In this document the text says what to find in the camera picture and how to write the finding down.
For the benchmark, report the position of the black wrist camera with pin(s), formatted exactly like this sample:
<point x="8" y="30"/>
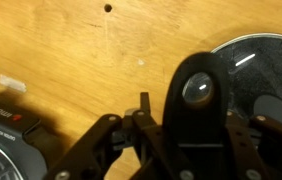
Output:
<point x="27" y="149"/>

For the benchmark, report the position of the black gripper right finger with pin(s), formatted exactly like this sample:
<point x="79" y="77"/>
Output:
<point x="255" y="148"/>

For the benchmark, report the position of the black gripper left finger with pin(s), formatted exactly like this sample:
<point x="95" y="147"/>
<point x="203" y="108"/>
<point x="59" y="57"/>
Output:
<point x="92" y="155"/>

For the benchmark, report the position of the glass lid black knob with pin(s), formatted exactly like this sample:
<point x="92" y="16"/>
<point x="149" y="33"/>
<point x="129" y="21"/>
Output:
<point x="243" y="75"/>

